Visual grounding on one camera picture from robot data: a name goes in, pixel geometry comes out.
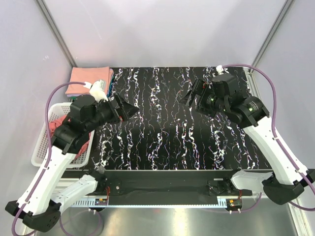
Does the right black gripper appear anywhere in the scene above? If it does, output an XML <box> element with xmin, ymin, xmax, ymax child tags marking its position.
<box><xmin>179</xmin><ymin>78</ymin><xmax>228</xmax><ymax>118</ymax></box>

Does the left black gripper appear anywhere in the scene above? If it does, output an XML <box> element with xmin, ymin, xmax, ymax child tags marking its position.
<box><xmin>86</xmin><ymin>92</ymin><xmax>140</xmax><ymax>132</ymax></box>

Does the red t shirt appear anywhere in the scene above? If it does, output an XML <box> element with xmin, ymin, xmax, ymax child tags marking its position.
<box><xmin>48</xmin><ymin>115</ymin><xmax>91</xmax><ymax>155</ymax></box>

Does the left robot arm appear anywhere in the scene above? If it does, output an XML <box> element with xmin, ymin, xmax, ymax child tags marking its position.
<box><xmin>5</xmin><ymin>94</ymin><xmax>139</xmax><ymax>233</ymax></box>

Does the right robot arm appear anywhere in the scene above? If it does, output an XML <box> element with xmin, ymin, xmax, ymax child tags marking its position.
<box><xmin>180</xmin><ymin>74</ymin><xmax>315</xmax><ymax>205</ymax></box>

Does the folded pink t shirt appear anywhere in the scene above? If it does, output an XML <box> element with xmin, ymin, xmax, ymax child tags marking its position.
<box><xmin>65</xmin><ymin>67</ymin><xmax>114</xmax><ymax>97</ymax></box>

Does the folded lilac t shirt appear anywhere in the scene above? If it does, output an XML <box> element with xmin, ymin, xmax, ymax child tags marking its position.
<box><xmin>67</xmin><ymin>94</ymin><xmax>85</xmax><ymax>98</ymax></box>

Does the white plastic basket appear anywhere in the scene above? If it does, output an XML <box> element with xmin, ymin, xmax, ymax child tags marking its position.
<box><xmin>31</xmin><ymin>102</ymin><xmax>94</xmax><ymax>169</ymax></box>

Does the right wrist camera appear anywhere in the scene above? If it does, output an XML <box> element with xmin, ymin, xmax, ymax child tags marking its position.
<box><xmin>216</xmin><ymin>65</ymin><xmax>228</xmax><ymax>75</ymax></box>

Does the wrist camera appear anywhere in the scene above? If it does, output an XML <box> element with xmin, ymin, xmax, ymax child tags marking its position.
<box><xmin>84</xmin><ymin>80</ymin><xmax>108</xmax><ymax>102</ymax></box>
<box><xmin>216</xmin><ymin>65</ymin><xmax>228</xmax><ymax>75</ymax></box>

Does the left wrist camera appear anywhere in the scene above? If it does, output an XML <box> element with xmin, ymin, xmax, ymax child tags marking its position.
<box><xmin>84</xmin><ymin>80</ymin><xmax>108</xmax><ymax>102</ymax></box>

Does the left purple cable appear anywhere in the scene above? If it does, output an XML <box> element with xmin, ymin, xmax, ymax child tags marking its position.
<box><xmin>11</xmin><ymin>81</ymin><xmax>104</xmax><ymax>236</ymax></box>

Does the purple cable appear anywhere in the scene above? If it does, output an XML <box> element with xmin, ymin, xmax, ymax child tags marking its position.
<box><xmin>11</xmin><ymin>81</ymin><xmax>104</xmax><ymax>236</ymax></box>
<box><xmin>221</xmin><ymin>63</ymin><xmax>315</xmax><ymax>212</ymax></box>

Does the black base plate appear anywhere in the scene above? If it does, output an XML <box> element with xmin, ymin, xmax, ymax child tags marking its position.
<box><xmin>104</xmin><ymin>170</ymin><xmax>240</xmax><ymax>201</ymax></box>

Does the white slotted cable duct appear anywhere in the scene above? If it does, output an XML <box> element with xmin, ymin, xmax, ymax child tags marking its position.
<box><xmin>71</xmin><ymin>197</ymin><xmax>227</xmax><ymax>208</ymax></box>

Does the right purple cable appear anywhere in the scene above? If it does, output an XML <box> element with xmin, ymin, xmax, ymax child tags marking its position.
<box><xmin>221</xmin><ymin>63</ymin><xmax>315</xmax><ymax>212</ymax></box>

